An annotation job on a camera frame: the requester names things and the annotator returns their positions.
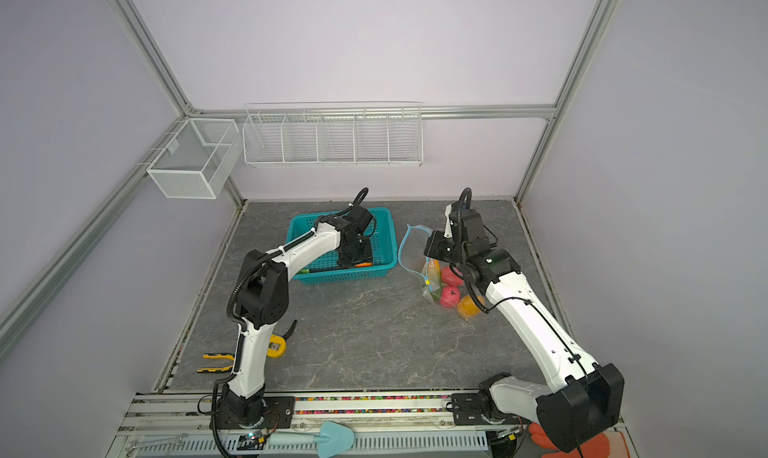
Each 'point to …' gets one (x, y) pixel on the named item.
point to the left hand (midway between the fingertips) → (368, 262)
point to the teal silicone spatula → (334, 439)
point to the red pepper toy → (449, 277)
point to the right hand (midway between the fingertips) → (428, 241)
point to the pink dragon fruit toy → (450, 296)
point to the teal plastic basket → (384, 250)
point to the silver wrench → (134, 444)
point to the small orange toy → (364, 264)
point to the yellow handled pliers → (216, 355)
